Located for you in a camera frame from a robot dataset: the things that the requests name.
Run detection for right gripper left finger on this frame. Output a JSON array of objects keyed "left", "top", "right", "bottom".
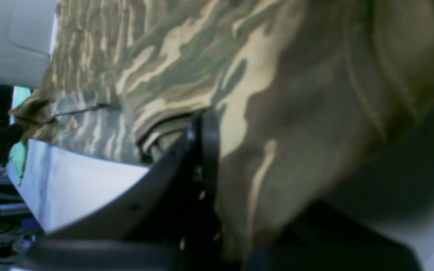
[{"left": 48, "top": 108, "right": 219, "bottom": 241}]

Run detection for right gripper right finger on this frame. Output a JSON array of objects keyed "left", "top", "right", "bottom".
[{"left": 247, "top": 202, "right": 421, "bottom": 271}]

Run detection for camouflage T-shirt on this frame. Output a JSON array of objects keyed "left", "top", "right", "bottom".
[{"left": 10, "top": 0, "right": 434, "bottom": 261}]

